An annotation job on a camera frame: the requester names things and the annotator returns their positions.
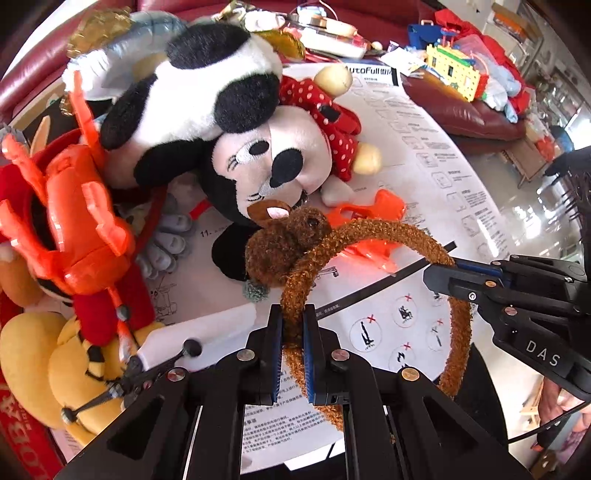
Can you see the person's right forearm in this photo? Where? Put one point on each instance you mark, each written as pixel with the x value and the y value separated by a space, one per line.
pixel 554 397

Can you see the white instruction sheet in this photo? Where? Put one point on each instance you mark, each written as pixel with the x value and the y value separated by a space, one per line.
pixel 415 138

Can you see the light blue cloth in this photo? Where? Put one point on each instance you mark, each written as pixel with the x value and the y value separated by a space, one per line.
pixel 501 87

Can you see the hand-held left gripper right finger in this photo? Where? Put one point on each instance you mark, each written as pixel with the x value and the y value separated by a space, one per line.
pixel 309 360

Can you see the mouse plush polka-dot dress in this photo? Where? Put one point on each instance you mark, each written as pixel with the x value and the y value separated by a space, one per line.
pixel 304 138

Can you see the dark red leather sofa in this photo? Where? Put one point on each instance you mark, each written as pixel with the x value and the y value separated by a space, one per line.
pixel 27 83

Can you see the pale grey toy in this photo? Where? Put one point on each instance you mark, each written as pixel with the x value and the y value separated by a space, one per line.
pixel 161 244

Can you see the small wooden stand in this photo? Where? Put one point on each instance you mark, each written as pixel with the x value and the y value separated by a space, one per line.
pixel 531 406

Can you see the red and black plush toy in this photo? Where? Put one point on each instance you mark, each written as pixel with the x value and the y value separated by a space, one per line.
pixel 124 295

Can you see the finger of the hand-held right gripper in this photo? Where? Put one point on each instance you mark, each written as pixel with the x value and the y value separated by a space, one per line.
pixel 480 267
pixel 461 286

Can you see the orange plastic toy gun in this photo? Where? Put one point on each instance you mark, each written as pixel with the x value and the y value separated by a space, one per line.
pixel 388 205

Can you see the yellow building block toy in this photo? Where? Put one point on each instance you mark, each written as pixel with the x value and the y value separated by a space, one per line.
pixel 452 69

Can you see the white flat packet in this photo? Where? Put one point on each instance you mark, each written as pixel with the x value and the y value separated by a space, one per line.
pixel 332 44

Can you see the blue plastic toy box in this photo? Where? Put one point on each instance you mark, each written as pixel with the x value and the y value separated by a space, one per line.
pixel 425 34

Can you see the black printed box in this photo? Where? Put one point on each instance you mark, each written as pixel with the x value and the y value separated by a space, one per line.
pixel 64 122

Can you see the white printed card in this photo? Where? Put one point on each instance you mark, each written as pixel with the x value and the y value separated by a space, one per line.
pixel 401 62

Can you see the panda plush toy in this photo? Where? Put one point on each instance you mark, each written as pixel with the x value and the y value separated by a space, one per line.
pixel 194 92

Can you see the clear plastic container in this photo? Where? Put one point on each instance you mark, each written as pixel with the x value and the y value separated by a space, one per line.
pixel 323 21

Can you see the gold foil piece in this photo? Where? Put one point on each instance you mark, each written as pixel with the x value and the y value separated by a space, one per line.
pixel 286 46
pixel 99 27

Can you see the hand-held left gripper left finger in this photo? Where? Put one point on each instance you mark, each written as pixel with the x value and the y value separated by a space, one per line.
pixel 277 355

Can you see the small white plush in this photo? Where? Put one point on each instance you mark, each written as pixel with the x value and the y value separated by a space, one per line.
pixel 265 21

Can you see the orange plastic horse toy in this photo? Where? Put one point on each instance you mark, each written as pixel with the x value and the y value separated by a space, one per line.
pixel 78 207

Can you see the brown fuzzy bear headband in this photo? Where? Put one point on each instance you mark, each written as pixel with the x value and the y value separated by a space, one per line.
pixel 369 229

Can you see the red printed gift box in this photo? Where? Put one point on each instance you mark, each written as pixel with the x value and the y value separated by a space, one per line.
pixel 23 438

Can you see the silver foil balloon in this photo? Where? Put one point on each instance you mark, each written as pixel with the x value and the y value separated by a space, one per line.
pixel 143 32

